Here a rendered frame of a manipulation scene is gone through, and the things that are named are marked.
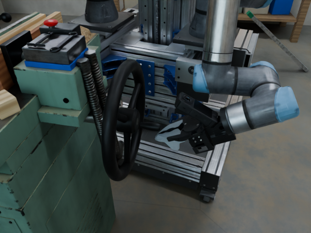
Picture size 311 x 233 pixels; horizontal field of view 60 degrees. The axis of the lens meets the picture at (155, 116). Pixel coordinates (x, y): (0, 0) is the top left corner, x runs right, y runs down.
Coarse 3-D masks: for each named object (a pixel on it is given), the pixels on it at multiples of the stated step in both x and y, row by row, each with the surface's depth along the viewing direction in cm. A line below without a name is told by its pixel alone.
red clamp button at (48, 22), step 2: (46, 20) 58; (48, 20) 58; (50, 20) 58; (52, 20) 58; (54, 20) 58; (56, 20) 58; (44, 22) 57; (46, 22) 57; (48, 22) 57; (50, 22) 57; (52, 22) 57; (54, 22) 57; (56, 22) 58; (44, 24) 57; (46, 24) 57; (48, 24) 57; (50, 24) 57; (52, 24) 57; (54, 24) 57; (56, 24) 58; (50, 26) 58
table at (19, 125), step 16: (16, 96) 57; (32, 96) 57; (32, 112) 57; (48, 112) 58; (64, 112) 57; (80, 112) 58; (0, 128) 49; (16, 128) 52; (32, 128) 57; (0, 144) 48; (16, 144) 53; (0, 160) 49
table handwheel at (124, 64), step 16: (128, 64) 57; (112, 80) 53; (112, 96) 51; (144, 96) 75; (112, 112) 51; (128, 112) 63; (112, 128) 51; (128, 128) 62; (112, 144) 52; (128, 144) 67; (112, 160) 54; (128, 160) 69; (112, 176) 57
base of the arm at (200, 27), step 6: (198, 12) 101; (204, 12) 99; (198, 18) 102; (204, 18) 101; (192, 24) 106; (198, 24) 102; (204, 24) 101; (192, 30) 105; (198, 30) 103; (204, 30) 102; (198, 36) 104; (204, 36) 103
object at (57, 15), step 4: (56, 12) 90; (60, 12) 91; (48, 16) 87; (52, 16) 87; (56, 16) 89; (60, 16) 91; (40, 20) 84; (44, 20) 84; (60, 20) 91; (36, 24) 81; (40, 24) 81; (28, 28) 78; (32, 28) 78
